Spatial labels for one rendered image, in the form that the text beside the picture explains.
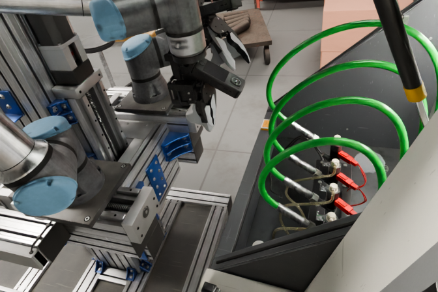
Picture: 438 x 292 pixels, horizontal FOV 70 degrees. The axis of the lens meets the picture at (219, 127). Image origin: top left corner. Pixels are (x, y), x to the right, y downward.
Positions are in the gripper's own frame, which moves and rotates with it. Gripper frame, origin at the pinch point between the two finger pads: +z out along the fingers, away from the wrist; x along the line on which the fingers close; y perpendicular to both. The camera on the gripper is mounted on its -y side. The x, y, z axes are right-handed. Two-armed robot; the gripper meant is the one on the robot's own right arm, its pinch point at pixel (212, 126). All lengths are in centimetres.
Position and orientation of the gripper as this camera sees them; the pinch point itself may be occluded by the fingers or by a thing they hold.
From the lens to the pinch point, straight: 76.2
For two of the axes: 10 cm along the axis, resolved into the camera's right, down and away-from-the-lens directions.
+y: -9.4, -1.0, 3.3
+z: 1.4, 7.8, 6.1
